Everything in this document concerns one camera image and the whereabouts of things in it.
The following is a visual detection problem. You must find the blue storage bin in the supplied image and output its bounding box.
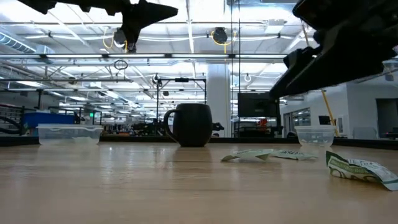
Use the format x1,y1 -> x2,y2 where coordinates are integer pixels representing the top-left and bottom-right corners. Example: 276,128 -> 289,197
22,112 -> 76,132

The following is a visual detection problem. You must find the black ceiling cable reel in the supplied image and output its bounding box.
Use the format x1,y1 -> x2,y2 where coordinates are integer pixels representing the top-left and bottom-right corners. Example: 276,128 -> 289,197
211,27 -> 229,45
113,27 -> 137,54

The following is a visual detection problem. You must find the black ceramic mug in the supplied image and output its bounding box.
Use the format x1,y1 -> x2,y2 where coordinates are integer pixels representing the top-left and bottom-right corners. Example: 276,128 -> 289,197
163,103 -> 213,148

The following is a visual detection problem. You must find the clear rectangular plastic container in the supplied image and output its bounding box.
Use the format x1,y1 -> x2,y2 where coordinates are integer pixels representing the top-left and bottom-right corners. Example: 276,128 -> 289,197
35,124 -> 104,146

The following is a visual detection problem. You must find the yellow diagonal pole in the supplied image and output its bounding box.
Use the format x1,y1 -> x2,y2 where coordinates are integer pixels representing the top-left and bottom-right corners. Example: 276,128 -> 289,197
301,23 -> 340,138

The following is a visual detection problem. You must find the grey door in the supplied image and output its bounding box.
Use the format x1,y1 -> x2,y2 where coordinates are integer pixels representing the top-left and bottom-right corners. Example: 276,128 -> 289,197
376,98 -> 398,139

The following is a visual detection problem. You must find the white building pillar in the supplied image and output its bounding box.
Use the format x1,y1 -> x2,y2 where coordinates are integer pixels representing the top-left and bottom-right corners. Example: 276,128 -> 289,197
206,63 -> 232,138

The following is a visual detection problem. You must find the long horizontal light bar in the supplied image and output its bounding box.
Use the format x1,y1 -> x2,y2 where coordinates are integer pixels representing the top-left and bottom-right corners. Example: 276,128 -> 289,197
0,53 -> 289,60

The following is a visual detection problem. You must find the black monitor screen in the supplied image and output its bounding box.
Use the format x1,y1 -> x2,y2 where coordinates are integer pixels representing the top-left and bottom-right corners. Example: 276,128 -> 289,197
237,92 -> 281,119

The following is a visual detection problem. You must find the green white paper packet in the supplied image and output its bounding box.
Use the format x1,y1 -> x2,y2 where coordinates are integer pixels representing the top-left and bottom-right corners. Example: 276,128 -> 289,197
269,149 -> 319,161
221,149 -> 274,162

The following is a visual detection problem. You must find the hanging black cable loop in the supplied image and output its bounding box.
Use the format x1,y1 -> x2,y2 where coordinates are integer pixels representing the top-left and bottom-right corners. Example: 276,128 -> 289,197
113,59 -> 129,71

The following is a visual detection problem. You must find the thin black vertical pole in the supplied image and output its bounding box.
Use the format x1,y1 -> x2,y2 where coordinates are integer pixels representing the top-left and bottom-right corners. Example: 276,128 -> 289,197
230,0 -> 234,138
238,0 -> 241,138

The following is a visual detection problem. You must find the black curved hose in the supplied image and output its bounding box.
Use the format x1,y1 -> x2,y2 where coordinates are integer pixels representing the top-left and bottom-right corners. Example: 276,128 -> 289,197
0,115 -> 23,136

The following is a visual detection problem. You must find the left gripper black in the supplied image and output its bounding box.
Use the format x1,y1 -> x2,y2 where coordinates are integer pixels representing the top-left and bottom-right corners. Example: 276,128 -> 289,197
17,0 -> 179,45

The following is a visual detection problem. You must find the black metal frame rig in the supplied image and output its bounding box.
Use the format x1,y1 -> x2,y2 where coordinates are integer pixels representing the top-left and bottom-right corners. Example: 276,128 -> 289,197
155,77 -> 208,126

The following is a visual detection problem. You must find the clear round plastic cup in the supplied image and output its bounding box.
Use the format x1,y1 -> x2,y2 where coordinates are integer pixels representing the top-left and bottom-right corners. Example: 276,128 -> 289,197
294,124 -> 338,148

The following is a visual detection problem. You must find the large green white packet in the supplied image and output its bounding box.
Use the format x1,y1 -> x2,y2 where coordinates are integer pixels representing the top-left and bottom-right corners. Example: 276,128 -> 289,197
325,151 -> 398,192

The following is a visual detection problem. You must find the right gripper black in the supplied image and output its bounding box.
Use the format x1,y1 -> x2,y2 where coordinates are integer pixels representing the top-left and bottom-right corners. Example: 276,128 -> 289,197
269,0 -> 398,99

